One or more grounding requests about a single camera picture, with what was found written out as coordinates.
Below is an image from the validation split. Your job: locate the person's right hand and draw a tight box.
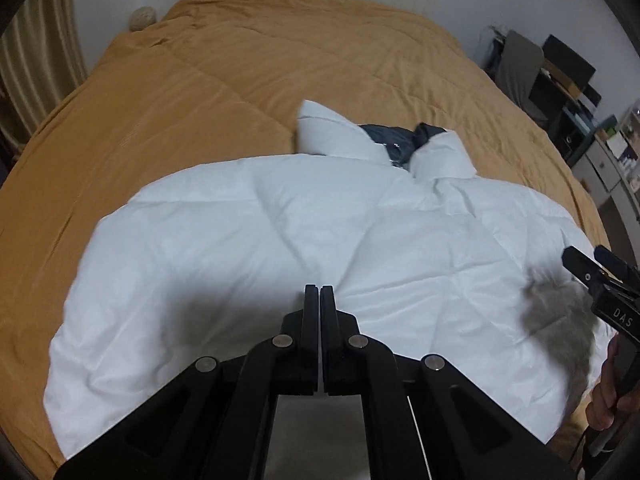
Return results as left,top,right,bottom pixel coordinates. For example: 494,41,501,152
586,335,631,431

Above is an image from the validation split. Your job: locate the grey chair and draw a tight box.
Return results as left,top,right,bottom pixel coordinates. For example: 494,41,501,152
492,30,546,111

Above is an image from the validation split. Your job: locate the white puffer jacket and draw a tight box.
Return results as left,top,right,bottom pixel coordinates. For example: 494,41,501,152
42,100,618,463

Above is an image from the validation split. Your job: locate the orange quilt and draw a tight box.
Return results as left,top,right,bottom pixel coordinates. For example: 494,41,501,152
0,0,607,466

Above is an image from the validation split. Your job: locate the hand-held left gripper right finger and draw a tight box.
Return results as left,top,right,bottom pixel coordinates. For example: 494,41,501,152
320,285,577,480

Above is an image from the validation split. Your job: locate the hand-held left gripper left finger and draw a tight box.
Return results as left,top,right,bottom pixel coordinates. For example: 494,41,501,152
55,284,320,480

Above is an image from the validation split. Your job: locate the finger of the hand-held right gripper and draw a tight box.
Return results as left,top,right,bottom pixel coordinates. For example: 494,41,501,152
593,245,640,293
561,246,608,291

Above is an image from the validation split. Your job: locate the beige striped curtain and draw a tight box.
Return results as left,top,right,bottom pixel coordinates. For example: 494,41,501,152
0,0,89,126

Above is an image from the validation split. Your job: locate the black monitor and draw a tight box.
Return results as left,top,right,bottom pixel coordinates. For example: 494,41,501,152
542,34,597,86

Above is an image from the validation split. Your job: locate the dark desk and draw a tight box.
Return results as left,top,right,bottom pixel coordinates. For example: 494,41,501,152
530,67,603,161

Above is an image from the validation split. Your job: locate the grey drawer cabinet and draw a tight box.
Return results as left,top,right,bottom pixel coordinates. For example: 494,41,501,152
570,125,640,241

